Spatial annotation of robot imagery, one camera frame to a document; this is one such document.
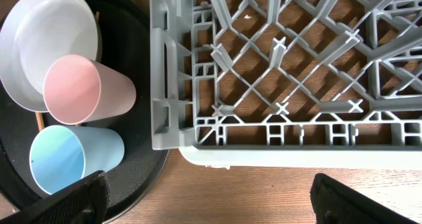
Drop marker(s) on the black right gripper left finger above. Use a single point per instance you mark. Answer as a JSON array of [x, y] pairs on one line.
[[84, 201]]

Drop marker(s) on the grey dishwasher rack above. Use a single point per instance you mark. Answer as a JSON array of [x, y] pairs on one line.
[[287, 83]]

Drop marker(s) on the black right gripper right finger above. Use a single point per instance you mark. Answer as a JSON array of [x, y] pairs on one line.
[[335, 203]]

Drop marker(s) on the blue cup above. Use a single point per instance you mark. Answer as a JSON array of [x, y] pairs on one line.
[[62, 155]]

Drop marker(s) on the pink cup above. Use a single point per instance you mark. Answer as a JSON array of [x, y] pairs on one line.
[[79, 90]]

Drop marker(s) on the grey plate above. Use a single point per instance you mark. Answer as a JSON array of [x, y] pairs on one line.
[[34, 35]]

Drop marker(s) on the round black serving tray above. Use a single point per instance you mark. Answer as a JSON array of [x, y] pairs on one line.
[[125, 34]]

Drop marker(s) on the right wooden chopstick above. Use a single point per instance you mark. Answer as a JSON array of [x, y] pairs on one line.
[[40, 121]]

